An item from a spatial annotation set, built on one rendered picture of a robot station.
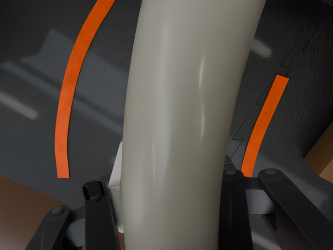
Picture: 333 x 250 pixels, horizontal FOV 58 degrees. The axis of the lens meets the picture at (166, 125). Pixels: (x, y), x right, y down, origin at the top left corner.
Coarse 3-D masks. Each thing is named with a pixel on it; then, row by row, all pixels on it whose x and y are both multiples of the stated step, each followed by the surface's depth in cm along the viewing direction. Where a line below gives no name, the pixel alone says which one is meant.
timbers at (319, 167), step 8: (328, 128) 107; (328, 136) 104; (320, 144) 106; (328, 144) 103; (312, 152) 108; (320, 152) 104; (328, 152) 101; (304, 160) 111; (312, 160) 106; (320, 160) 102; (328, 160) 99; (312, 168) 104; (320, 168) 101; (328, 168) 99; (320, 176) 100; (328, 176) 100
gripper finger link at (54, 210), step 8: (56, 208) 15; (64, 208) 15; (48, 216) 14; (56, 216) 14; (64, 216) 14; (72, 216) 15; (40, 224) 14; (48, 224) 14; (56, 224) 14; (64, 224) 14; (40, 232) 13; (48, 232) 13; (56, 232) 13; (64, 232) 14; (32, 240) 13; (40, 240) 13; (48, 240) 13; (56, 240) 13; (32, 248) 12; (40, 248) 12; (48, 248) 12; (56, 248) 13; (80, 248) 15
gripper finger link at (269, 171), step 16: (272, 176) 14; (272, 192) 13; (288, 192) 13; (288, 208) 12; (304, 208) 12; (272, 224) 14; (288, 224) 12; (304, 224) 11; (320, 224) 11; (288, 240) 12; (304, 240) 10; (320, 240) 10
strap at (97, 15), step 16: (112, 0) 95; (96, 16) 96; (80, 32) 98; (80, 48) 100; (80, 64) 102; (64, 80) 103; (64, 96) 105; (272, 96) 104; (64, 112) 107; (272, 112) 106; (64, 128) 109; (256, 128) 108; (64, 144) 111; (256, 144) 110; (64, 160) 114; (64, 176) 116
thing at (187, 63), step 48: (144, 0) 7; (192, 0) 6; (240, 0) 6; (144, 48) 7; (192, 48) 7; (240, 48) 7; (144, 96) 7; (192, 96) 7; (144, 144) 7; (192, 144) 7; (144, 192) 8; (192, 192) 8; (144, 240) 8; (192, 240) 8
